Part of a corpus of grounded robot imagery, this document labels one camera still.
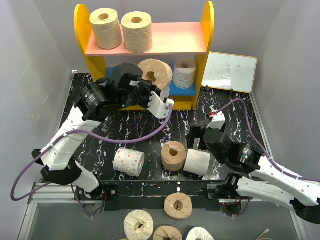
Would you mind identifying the wrapped tan roll bottom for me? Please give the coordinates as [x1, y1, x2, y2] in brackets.
[153, 225, 183, 240]

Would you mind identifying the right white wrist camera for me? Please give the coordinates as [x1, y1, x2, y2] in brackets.
[207, 111, 226, 130]

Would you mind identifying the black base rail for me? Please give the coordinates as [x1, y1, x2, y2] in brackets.
[74, 174, 253, 212]

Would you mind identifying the yellow shelf unit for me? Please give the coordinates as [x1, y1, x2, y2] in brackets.
[73, 1, 215, 110]

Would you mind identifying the wrapped tan roll front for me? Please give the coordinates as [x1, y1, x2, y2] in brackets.
[164, 192, 193, 220]

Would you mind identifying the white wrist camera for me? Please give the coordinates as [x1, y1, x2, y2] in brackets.
[207, 111, 226, 130]
[147, 91, 175, 119]

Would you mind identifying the wrapped tan roll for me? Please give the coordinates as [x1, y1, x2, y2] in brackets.
[164, 192, 193, 220]
[153, 225, 183, 240]

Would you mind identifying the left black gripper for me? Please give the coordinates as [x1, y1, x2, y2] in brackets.
[118, 80, 161, 110]

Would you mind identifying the wrapped white roll bottom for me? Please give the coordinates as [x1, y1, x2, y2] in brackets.
[183, 227, 214, 240]

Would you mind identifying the small whiteboard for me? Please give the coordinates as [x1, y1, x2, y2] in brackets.
[201, 51, 258, 94]

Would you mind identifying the wrapped white roll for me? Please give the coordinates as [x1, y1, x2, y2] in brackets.
[183, 227, 214, 240]
[123, 209, 154, 240]

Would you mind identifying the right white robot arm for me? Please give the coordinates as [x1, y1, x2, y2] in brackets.
[186, 126, 320, 224]

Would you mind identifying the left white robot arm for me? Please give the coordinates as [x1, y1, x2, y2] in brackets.
[32, 63, 161, 200]

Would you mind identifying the white paper roll sheet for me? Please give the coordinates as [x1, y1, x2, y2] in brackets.
[160, 86, 170, 102]

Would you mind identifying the plain white lying roll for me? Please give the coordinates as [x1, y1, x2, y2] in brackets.
[183, 149, 211, 176]

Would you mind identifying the tan roll with white scrap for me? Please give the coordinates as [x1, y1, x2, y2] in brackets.
[161, 141, 187, 172]

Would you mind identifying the tan paper roll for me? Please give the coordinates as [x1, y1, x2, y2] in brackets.
[138, 58, 173, 90]
[121, 11, 153, 54]
[89, 8, 122, 50]

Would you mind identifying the white patterned paper roll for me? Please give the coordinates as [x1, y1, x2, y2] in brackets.
[113, 147, 145, 177]

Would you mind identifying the white cable end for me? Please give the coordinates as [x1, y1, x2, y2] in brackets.
[256, 227, 271, 240]

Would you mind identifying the white dotted roll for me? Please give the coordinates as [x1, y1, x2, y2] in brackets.
[172, 57, 197, 89]

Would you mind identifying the wrapped white roll front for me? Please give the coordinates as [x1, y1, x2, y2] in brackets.
[123, 209, 154, 240]

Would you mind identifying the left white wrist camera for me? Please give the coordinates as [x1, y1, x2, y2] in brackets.
[147, 91, 175, 119]

